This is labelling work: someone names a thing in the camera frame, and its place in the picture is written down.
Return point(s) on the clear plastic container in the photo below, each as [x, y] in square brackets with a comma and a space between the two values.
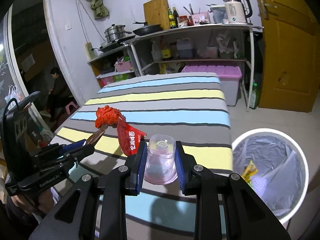
[219, 14]

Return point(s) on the metal kitchen shelf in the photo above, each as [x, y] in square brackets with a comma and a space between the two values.
[169, 51]

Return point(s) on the clear plastic cup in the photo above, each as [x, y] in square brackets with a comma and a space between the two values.
[160, 166]

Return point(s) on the seated person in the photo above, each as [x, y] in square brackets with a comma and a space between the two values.
[59, 96]

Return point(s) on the induction cooker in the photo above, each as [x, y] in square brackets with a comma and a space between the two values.
[107, 46]

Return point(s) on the white electric kettle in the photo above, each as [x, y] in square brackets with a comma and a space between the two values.
[236, 11]

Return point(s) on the yellow-green candy wrapper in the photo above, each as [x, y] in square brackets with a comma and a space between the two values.
[249, 171]

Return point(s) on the black frying pan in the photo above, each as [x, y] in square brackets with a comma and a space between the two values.
[147, 29]

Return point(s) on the white trash bin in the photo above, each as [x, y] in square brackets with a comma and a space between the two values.
[282, 174]

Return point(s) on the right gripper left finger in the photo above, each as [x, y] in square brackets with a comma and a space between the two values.
[136, 164]

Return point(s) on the green glass bottle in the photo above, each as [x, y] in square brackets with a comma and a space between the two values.
[255, 96]

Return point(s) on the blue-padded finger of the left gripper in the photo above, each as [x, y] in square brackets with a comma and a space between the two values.
[73, 146]

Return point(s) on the pink basket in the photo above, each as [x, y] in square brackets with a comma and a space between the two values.
[123, 66]

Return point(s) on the red noodle packet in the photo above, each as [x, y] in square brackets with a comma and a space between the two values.
[129, 137]

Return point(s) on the striped tablecloth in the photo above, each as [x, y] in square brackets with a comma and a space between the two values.
[189, 107]

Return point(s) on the purple lid storage box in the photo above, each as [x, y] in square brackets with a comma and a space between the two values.
[229, 76]

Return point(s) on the red plastic bag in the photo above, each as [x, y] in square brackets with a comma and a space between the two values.
[108, 116]

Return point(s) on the wooden cutting board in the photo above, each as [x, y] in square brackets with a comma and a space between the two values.
[156, 12]

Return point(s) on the pink utensil holder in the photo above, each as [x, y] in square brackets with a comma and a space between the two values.
[201, 18]

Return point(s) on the yellow wooden door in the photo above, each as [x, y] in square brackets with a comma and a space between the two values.
[291, 56]

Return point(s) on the steel steamer pot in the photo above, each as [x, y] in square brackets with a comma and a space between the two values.
[115, 32]

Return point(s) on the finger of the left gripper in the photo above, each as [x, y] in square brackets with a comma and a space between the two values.
[76, 155]

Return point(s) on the person's left hand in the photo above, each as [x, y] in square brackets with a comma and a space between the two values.
[44, 203]

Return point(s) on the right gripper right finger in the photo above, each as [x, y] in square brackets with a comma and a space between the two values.
[188, 179]

